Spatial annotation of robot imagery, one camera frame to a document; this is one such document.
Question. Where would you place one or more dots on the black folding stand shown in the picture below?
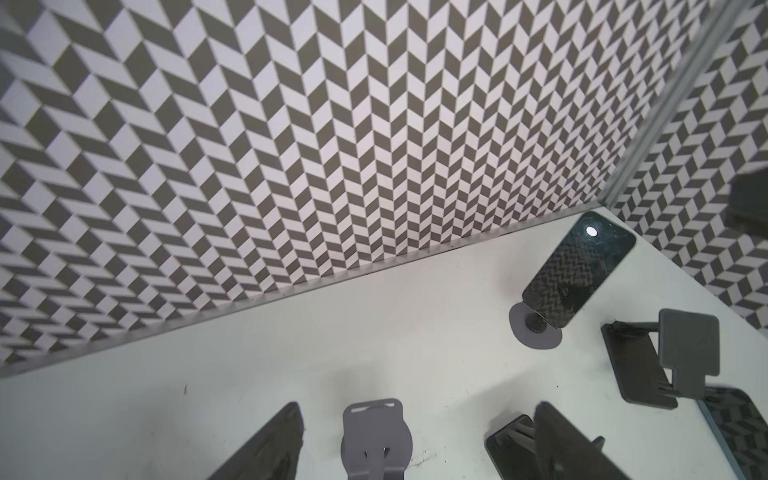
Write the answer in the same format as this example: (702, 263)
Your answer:
(512, 449)
(656, 363)

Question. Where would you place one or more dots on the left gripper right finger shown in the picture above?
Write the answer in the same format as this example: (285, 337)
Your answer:
(563, 452)

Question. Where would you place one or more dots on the round grey stand back right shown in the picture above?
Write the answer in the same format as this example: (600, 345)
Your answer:
(531, 330)

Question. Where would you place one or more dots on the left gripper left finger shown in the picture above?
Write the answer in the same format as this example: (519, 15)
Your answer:
(272, 453)

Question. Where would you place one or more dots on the round grey stand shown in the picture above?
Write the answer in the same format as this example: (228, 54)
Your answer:
(531, 330)
(377, 442)

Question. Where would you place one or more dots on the round grey stand back centre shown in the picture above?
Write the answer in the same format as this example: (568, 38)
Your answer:
(377, 442)

